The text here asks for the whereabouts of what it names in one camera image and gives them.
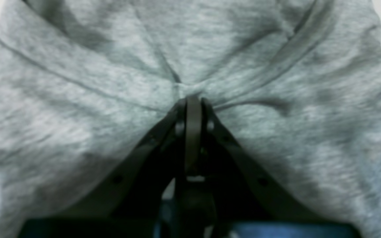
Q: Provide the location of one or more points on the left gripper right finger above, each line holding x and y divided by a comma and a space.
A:
249, 202

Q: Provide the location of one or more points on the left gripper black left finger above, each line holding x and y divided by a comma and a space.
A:
127, 203

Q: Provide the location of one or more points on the grey T-shirt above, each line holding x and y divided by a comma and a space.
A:
297, 82

